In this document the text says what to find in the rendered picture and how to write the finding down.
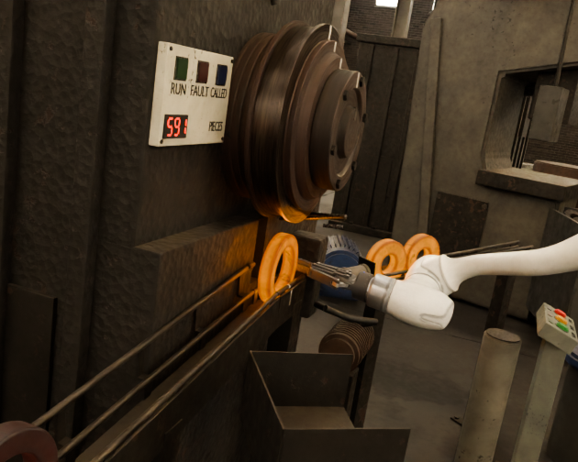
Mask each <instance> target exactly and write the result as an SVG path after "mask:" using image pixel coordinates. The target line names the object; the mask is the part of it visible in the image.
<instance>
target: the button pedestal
mask: <svg viewBox="0 0 578 462"><path fill-rule="evenodd" d="M547 305H548V304H546V303H545V302H544V303H543V304H542V305H541V306H540V308H539V310H538V311H537V312H536V316H537V333H538V336H540V337H541V338H542V341H541V345H540V349H539V355H538V359H537V363H536V366H535V369H534V373H533V377H532V381H531V384H530V388H529V392H528V398H527V401H526V405H525V409H524V412H523V416H522V420H521V424H520V427H519V431H518V435H517V440H516V444H515V448H514V452H513V456H512V459H511V462H538V459H539V453H540V449H541V446H542V443H543V439H544V435H545V432H546V429H547V425H548V421H549V419H550V412H551V408H552V405H553V402H554V398H555V394H556V391H557V388H558V384H559V380H560V377H561V371H562V367H563V364H564V360H565V357H566V353H567V354H568V355H570V354H571V353H572V351H573V350H574V349H575V347H576V346H577V345H578V338H577V334H576V331H575V327H574V322H573V319H571V318H570V317H568V316H566V317H565V319H566V320H567V322H568V324H566V325H567V326H568V327H569V331H568V332H566V331H564V330H562V329H561V328H559V327H558V326H557V325H556V324H557V323H558V322H559V320H557V319H556V317H555V316H556V315H558V314H557V313H555V312H554V310H555V309H554V308H553V307H551V306H550V307H551V310H549V309H548V308H547ZM548 312H550V313H552V317H551V316H549V315H548ZM549 318H550V319H551V320H553V324H552V323H550V322H549Z"/></svg>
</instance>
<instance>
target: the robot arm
mask: <svg viewBox="0 0 578 462"><path fill-rule="evenodd" d="M296 270H298V271H301V272H304V273H306V274H307V277H309V278H311V279H314V280H316V281H319V282H321V283H324V284H326V285H327V286H329V287H331V288H333V289H334V290H338V289H339V287H340V288H341V289H342V290H349V291H352V294H351V296H352V298H353V299H356V300H359V301H362V302H366V304H367V306H369V307H372V308H373V309H376V310H379V311H382V312H384V313H388V314H390V315H392V316H393V317H394V318H396V319H398V320H400V321H402V322H404V323H407V324H410V325H414V326H417V327H421V328H425V329H431V330H442V329H444V328H445V327H446V326H447V325H448V323H449V322H450V319H451V317H452V313H453V308H454V302H453V301H452V300H451V299H450V298H449V297H448V295H450V294H451V293H453V292H455V291H457V290H458V289H459V286H460V284H461V283H462V282H463V281H465V280H467V279H469V278H471V277H475V276H479V275H507V276H543V275H551V274H559V273H564V272H570V271H576V270H578V234H577V235H575V236H572V237H570V238H568V239H566V240H564V241H562V242H561V243H558V244H556V245H553V246H550V247H545V248H540V249H534V250H525V251H513V252H500V253H488V254H479V255H472V256H467V257H462V258H449V257H447V256H446V255H441V256H437V255H426V256H424V257H422V258H419V259H418V260H417V261H416V262H415V263H414V264H413V265H412V266H411V268H410V269H409V271H408V272H407V274H406V276H405V279H404V280H396V279H394V278H390V277H387V276H384V275H382V274H379V273H378V274H376V275H375V277H374V275H373V274H371V273H368V272H365V271H360V272H359V274H358V276H356V275H353V274H352V270H350V269H341V268H337V267H333V266H330V265H327V264H323V263H320V262H317V264H316V263H313V262H310V261H307V260H304V259H301V258H298V260H297V266H296Z"/></svg>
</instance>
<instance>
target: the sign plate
mask: <svg viewBox="0 0 578 462"><path fill-rule="evenodd" d="M177 58H181V59H186V60H189V63H188V72H187V80H183V79H176V78H175V75H176V67H177ZM199 62H204V63H209V71H208V79H207V82H198V81H197V77H198V69H199ZM233 62H234V61H233V57H229V56H225V55H221V54H216V53H213V52H208V51H204V50H200V49H193V48H189V47H185V46H181V45H177V44H172V43H169V42H162V41H159V46H158V55H157V64H156V73H155V83H154V93H153V102H152V111H151V121H150V139H149V145H152V146H156V147H163V146H179V145H193V144H209V143H223V140H224V132H225V124H226V117H227V110H228V96H229V88H230V81H231V73H232V66H233ZM218 66H224V67H228V73H227V80H226V85H224V84H217V74H218ZM169 117H172V119H169ZM176 117H180V120H181V121H180V125H179V119H176ZM168 119H169V126H172V127H168V126H167V125H168ZM175 119H176V125H174V121H175ZM185 120H187V122H186V125H185ZM175 126H179V128H180V129H179V134H178V127H175ZM185 127H186V130H185V133H184V128H185ZM171 131H172V134H171ZM168 134H171V135H170V136H168V137H167V135H168ZM174 134H178V136H175V135H174Z"/></svg>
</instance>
